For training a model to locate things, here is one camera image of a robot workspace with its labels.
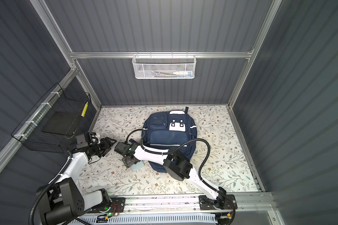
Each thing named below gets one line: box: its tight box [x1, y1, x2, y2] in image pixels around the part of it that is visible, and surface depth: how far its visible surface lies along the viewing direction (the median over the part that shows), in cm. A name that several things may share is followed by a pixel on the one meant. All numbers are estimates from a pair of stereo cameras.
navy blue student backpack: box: [141, 107, 198, 173], surface depth 94 cm
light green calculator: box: [130, 159, 145, 173], surface depth 87 cm
